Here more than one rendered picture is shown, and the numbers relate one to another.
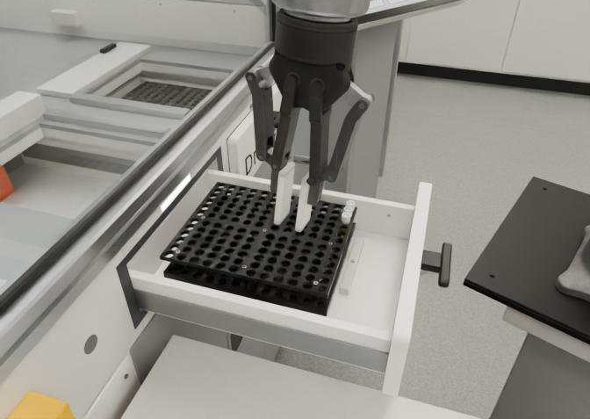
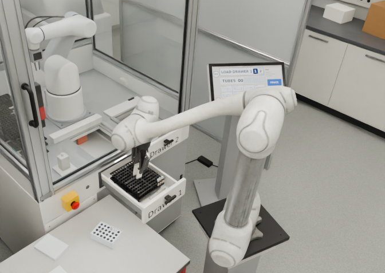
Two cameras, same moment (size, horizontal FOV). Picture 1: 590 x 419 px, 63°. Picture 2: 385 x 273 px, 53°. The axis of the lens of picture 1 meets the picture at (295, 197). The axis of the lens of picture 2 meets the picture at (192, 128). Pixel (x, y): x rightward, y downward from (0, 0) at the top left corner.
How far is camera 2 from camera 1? 1.42 m
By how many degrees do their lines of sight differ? 17
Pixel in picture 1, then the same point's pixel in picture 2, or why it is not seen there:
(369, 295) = not seen: hidden behind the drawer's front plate
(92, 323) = (89, 182)
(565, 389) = not seen: hidden behind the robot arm
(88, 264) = (91, 170)
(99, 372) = (87, 194)
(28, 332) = (76, 179)
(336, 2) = not seen: hidden behind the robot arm
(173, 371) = (105, 202)
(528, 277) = (209, 216)
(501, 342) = (265, 264)
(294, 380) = (130, 215)
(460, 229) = (286, 210)
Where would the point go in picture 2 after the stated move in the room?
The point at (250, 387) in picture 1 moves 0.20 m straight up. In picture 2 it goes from (119, 212) to (118, 184)
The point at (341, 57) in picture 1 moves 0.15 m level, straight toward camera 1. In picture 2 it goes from (143, 148) to (122, 166)
